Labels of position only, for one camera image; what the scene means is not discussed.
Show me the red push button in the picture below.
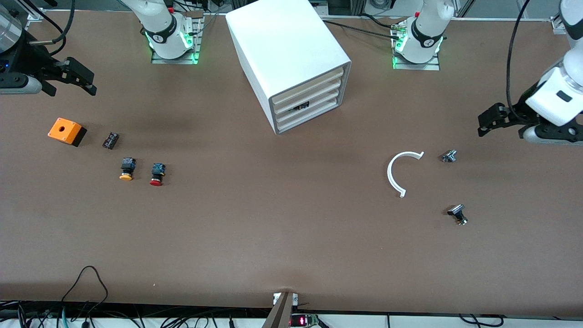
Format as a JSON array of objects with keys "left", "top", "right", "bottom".
[{"left": 149, "top": 163, "right": 166, "bottom": 187}]

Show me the white plastic drawer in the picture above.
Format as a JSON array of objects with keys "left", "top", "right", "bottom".
[
  {"left": 275, "top": 78, "right": 343, "bottom": 115},
  {"left": 272, "top": 67, "right": 345, "bottom": 104},
  {"left": 276, "top": 89, "right": 342, "bottom": 124},
  {"left": 277, "top": 99, "right": 341, "bottom": 133}
]

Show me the yellow push button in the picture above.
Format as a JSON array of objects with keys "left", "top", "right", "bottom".
[{"left": 119, "top": 157, "right": 137, "bottom": 181}]

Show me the white drawer cabinet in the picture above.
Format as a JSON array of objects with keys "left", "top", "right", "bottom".
[{"left": 225, "top": 0, "right": 353, "bottom": 135}]

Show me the white curved plastic arc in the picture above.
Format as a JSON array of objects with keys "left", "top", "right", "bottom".
[{"left": 387, "top": 151, "right": 425, "bottom": 198}]

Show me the device with red display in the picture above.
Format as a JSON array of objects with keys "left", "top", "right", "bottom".
[{"left": 290, "top": 313, "right": 320, "bottom": 328}]

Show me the orange button enclosure box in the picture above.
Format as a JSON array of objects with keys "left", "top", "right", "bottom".
[{"left": 47, "top": 118, "right": 87, "bottom": 147}]

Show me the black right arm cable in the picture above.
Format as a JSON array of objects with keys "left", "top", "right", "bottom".
[{"left": 17, "top": 0, "right": 76, "bottom": 57}]

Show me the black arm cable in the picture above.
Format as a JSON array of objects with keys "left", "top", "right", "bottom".
[
  {"left": 17, "top": 0, "right": 76, "bottom": 57},
  {"left": 506, "top": 0, "right": 532, "bottom": 121}
]

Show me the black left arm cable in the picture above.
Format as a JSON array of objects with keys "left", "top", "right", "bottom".
[{"left": 506, "top": 0, "right": 532, "bottom": 121}]

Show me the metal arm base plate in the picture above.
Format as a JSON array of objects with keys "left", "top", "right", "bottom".
[
  {"left": 151, "top": 11, "right": 204, "bottom": 65},
  {"left": 392, "top": 20, "right": 441, "bottom": 71}
]

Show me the black cable on table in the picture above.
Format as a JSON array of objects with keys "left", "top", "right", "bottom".
[{"left": 322, "top": 14, "right": 402, "bottom": 41}]

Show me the black cable below table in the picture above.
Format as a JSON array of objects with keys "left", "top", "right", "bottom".
[{"left": 457, "top": 313, "right": 504, "bottom": 328}]

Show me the black looped cable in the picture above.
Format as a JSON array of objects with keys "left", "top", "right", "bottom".
[{"left": 61, "top": 266, "right": 109, "bottom": 316}]

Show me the grey camera mount beam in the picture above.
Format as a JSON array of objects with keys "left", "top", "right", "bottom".
[{"left": 261, "top": 292, "right": 299, "bottom": 328}]

